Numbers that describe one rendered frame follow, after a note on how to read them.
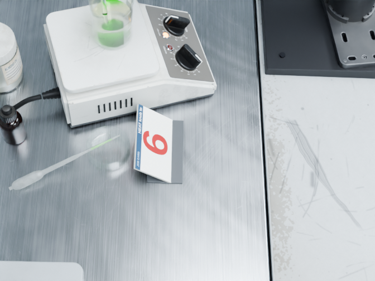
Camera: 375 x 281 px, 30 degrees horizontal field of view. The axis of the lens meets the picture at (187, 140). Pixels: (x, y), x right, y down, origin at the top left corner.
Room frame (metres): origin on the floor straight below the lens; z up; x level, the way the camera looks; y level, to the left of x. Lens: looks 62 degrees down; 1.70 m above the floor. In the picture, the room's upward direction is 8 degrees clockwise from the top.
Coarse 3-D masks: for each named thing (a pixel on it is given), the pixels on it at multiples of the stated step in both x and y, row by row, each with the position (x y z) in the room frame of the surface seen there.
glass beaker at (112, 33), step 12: (96, 0) 0.52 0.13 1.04; (120, 0) 0.53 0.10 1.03; (132, 0) 0.51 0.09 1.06; (132, 12) 0.51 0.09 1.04; (96, 24) 0.49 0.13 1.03; (108, 24) 0.49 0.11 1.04; (120, 24) 0.49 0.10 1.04; (132, 24) 0.51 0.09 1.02; (96, 36) 0.49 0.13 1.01; (108, 36) 0.49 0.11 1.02; (120, 36) 0.49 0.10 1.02; (132, 36) 0.51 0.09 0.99; (108, 48) 0.49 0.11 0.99; (120, 48) 0.49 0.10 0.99
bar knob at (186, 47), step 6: (186, 48) 0.52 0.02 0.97; (180, 54) 0.52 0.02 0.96; (186, 54) 0.52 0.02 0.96; (192, 54) 0.52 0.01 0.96; (180, 60) 0.51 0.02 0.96; (186, 60) 0.51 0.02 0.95; (192, 60) 0.51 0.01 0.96; (198, 60) 0.51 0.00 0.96; (186, 66) 0.50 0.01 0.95; (192, 66) 0.51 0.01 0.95
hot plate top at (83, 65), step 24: (48, 24) 0.51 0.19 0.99; (72, 24) 0.52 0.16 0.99; (144, 24) 0.53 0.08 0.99; (72, 48) 0.48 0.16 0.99; (96, 48) 0.49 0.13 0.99; (144, 48) 0.50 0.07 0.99; (72, 72) 0.45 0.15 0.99; (96, 72) 0.45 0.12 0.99; (120, 72) 0.46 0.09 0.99; (144, 72) 0.46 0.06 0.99
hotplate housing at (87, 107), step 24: (48, 48) 0.50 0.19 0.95; (48, 96) 0.44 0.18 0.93; (72, 96) 0.43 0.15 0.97; (96, 96) 0.43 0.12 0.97; (120, 96) 0.44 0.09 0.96; (144, 96) 0.46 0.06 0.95; (168, 96) 0.47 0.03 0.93; (192, 96) 0.48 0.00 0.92; (72, 120) 0.42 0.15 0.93; (96, 120) 0.43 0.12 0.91
